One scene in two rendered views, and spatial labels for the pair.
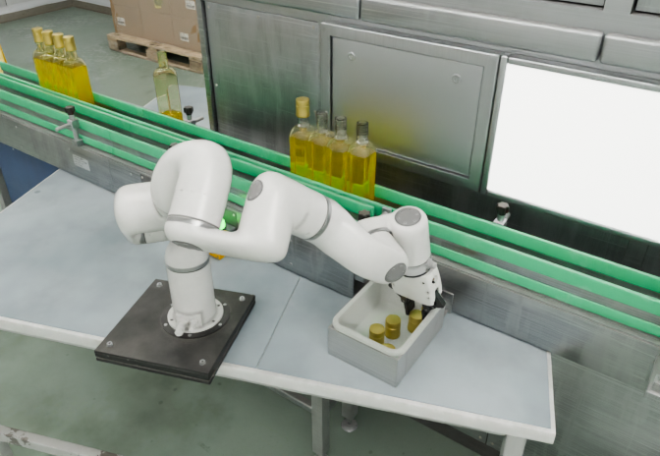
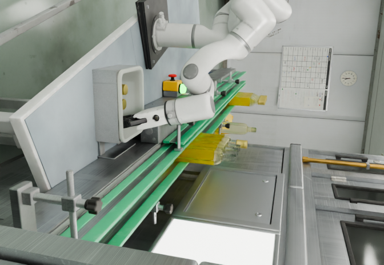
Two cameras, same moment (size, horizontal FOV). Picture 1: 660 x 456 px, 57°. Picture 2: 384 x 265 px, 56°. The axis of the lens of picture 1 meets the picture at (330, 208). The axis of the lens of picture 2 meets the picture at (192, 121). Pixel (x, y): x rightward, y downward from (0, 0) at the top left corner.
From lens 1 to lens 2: 98 cm
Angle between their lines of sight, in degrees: 41
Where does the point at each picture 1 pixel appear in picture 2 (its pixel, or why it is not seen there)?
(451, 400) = (71, 87)
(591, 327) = not seen: hidden behind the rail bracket
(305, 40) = not seen: hidden behind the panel
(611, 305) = (92, 221)
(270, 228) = (256, 0)
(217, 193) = not seen: outside the picture
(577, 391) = not seen: outside the picture
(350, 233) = (229, 49)
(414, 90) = (246, 199)
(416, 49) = (276, 201)
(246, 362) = (133, 27)
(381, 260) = (206, 59)
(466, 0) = (311, 227)
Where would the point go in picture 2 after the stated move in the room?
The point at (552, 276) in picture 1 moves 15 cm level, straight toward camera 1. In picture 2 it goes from (124, 197) to (118, 144)
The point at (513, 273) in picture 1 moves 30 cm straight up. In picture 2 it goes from (128, 184) to (238, 198)
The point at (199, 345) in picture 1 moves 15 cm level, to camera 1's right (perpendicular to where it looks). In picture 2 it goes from (150, 17) to (138, 40)
